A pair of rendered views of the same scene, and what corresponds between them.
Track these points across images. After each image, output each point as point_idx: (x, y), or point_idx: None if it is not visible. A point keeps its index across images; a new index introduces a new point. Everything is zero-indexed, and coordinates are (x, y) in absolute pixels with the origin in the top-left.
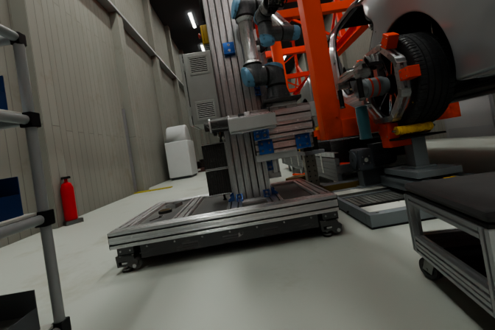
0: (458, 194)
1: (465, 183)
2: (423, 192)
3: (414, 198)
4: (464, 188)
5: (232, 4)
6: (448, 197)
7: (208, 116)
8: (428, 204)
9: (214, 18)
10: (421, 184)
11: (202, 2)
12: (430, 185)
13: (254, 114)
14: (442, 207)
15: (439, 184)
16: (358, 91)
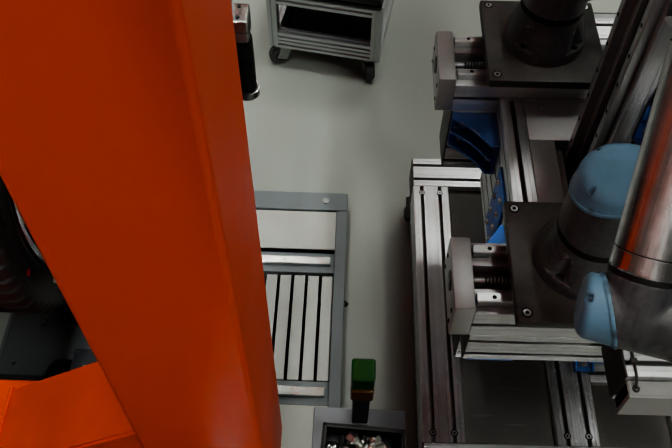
0: None
1: None
2: None
3: None
4: None
5: None
6: None
7: None
8: None
9: None
10: None
11: None
12: None
13: (610, 18)
14: None
15: None
16: (255, 70)
